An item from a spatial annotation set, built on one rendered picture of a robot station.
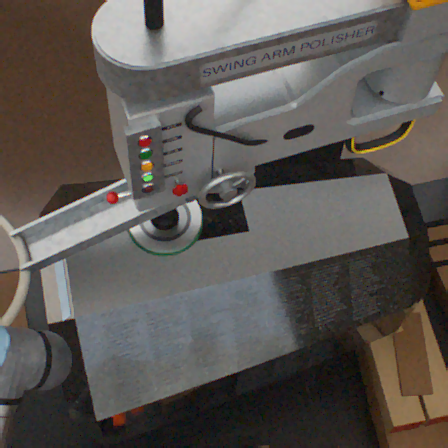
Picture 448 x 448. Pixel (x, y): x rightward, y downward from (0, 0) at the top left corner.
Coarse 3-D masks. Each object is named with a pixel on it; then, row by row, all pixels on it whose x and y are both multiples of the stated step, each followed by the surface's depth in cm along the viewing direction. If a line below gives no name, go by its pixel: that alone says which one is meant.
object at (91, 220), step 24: (96, 192) 231; (48, 216) 232; (72, 216) 235; (96, 216) 233; (120, 216) 231; (144, 216) 227; (24, 240) 236; (48, 240) 234; (72, 240) 232; (96, 240) 229; (24, 264) 228; (48, 264) 231
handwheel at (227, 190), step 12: (216, 180) 203; (240, 180) 207; (252, 180) 208; (204, 192) 205; (216, 192) 208; (228, 192) 208; (240, 192) 214; (204, 204) 210; (216, 204) 213; (228, 204) 215
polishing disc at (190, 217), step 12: (192, 204) 247; (180, 216) 245; (192, 216) 245; (132, 228) 243; (144, 228) 243; (180, 228) 243; (192, 228) 243; (144, 240) 241; (156, 240) 241; (168, 240) 241; (180, 240) 241; (192, 240) 242; (156, 252) 241; (168, 252) 240
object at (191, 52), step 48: (192, 0) 173; (240, 0) 174; (288, 0) 174; (336, 0) 175; (384, 0) 175; (96, 48) 168; (144, 48) 167; (192, 48) 167; (240, 48) 169; (288, 48) 175; (336, 48) 181; (144, 96) 173
